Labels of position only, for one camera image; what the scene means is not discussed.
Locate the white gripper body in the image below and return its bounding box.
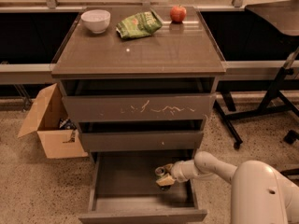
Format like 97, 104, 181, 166
170, 161, 188, 183

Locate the green soda can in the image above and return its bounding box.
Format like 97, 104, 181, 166
155, 167, 172, 191

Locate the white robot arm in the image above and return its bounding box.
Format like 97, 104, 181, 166
155, 151, 299, 224

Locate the middle grey drawer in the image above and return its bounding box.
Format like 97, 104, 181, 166
79, 120, 203, 152

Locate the grey drawer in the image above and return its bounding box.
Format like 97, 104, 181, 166
79, 120, 203, 152
79, 150, 207, 224
63, 78, 215, 122

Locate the bottom grey drawer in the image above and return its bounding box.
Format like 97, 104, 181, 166
79, 150, 207, 224

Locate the grey drawer cabinet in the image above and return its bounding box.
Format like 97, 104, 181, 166
50, 6, 227, 166

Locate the top grey drawer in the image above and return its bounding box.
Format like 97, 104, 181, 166
63, 78, 215, 122

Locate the black office chair base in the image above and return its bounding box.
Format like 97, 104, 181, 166
279, 129, 299, 177

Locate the open cardboard box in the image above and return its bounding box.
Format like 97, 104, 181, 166
18, 84, 88, 159

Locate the green chip bag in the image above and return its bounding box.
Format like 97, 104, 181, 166
116, 11, 163, 39

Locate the red apple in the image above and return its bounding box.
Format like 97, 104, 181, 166
170, 6, 187, 22

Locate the white ceramic bowl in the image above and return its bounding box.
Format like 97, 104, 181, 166
81, 9, 110, 34

